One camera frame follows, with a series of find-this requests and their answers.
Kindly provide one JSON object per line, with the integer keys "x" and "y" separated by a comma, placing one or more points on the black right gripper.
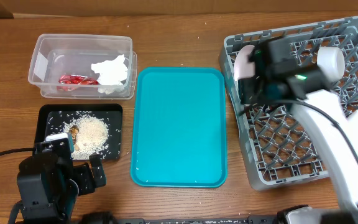
{"x": 252, "y": 90}

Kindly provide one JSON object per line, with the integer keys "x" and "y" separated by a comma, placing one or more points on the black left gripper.
{"x": 89, "y": 183}

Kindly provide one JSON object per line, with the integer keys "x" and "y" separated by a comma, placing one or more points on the large white plate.
{"x": 244, "y": 63}

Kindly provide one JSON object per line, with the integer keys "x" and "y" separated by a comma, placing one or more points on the pile of white rice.
{"x": 99, "y": 132}

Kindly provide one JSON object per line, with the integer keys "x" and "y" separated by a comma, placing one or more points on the brown food scrap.
{"x": 74, "y": 130}

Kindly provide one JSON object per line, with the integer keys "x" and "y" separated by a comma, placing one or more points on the grey-green bowl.
{"x": 331, "y": 61}

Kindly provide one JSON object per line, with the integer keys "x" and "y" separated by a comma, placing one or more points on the red foil snack wrapper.
{"x": 71, "y": 81}

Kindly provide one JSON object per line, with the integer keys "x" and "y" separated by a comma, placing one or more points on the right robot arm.
{"x": 305, "y": 91}

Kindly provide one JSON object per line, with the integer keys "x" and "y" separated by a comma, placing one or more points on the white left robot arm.
{"x": 49, "y": 186}

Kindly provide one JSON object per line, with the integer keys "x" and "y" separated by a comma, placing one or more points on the grey dishwasher rack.
{"x": 275, "y": 148}

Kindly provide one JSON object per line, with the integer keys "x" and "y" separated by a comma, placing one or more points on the clear plastic waste bin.
{"x": 73, "y": 54}

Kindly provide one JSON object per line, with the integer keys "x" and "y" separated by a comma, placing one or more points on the black rectangular tray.
{"x": 46, "y": 109}

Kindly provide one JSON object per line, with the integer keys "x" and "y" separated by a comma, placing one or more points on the teal serving tray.
{"x": 179, "y": 132}

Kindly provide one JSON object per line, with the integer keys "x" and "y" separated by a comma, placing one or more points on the crumpled white paper napkin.
{"x": 111, "y": 74}

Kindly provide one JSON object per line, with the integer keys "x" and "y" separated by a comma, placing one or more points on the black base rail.
{"x": 108, "y": 218}

